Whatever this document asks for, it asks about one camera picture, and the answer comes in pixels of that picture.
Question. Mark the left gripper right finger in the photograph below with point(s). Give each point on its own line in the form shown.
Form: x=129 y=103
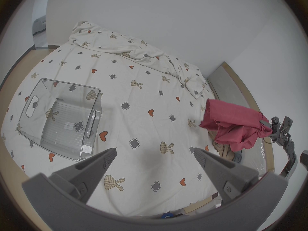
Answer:
x=226 y=179

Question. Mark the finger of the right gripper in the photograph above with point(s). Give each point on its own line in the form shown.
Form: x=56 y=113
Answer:
x=266 y=123

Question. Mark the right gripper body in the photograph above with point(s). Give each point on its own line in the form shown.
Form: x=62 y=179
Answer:
x=276 y=129

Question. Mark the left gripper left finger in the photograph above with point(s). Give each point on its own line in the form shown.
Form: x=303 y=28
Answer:
x=81 y=179

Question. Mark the red shirt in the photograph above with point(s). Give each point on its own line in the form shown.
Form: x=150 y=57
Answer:
x=231 y=119

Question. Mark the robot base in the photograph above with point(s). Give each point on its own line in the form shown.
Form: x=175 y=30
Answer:
x=166 y=216

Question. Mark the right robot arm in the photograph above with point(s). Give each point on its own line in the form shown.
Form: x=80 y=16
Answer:
x=291 y=165

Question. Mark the grey garment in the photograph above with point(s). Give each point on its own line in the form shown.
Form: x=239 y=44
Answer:
x=237 y=157

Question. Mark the brown jacket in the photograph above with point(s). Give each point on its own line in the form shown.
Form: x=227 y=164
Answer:
x=225 y=153

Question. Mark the clear plastic box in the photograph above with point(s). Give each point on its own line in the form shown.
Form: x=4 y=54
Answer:
x=62 y=129

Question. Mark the bed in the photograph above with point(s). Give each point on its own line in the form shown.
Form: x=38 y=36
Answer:
x=134 y=92

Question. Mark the white printed quilt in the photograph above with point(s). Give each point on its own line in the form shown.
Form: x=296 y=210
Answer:
x=134 y=48

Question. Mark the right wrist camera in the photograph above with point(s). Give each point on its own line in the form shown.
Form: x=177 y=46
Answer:
x=287 y=122

